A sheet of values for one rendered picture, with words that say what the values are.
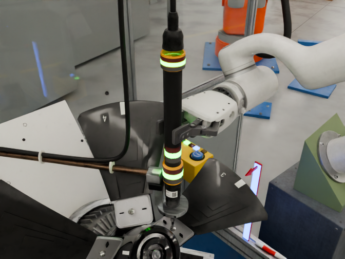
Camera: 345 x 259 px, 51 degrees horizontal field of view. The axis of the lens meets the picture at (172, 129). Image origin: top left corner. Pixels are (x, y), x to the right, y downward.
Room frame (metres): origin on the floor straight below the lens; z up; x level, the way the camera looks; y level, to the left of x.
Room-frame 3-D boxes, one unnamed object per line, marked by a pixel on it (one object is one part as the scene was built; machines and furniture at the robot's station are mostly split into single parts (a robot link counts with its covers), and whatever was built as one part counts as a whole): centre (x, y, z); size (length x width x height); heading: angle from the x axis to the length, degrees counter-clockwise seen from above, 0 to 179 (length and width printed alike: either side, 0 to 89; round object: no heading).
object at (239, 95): (0.70, -0.12, 1.46); 0.09 x 0.03 x 0.08; 44
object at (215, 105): (0.66, -0.08, 1.46); 0.11 x 0.10 x 0.07; 134
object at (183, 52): (0.58, 0.00, 1.61); 0.04 x 0.04 x 0.03
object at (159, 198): (0.58, 0.01, 1.31); 0.09 x 0.07 x 0.10; 79
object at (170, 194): (0.58, 0.00, 1.46); 0.04 x 0.04 x 0.46
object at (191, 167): (1.04, -0.06, 1.02); 0.16 x 0.10 x 0.11; 44
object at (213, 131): (0.61, -0.08, 1.47); 0.08 x 0.06 x 0.01; 13
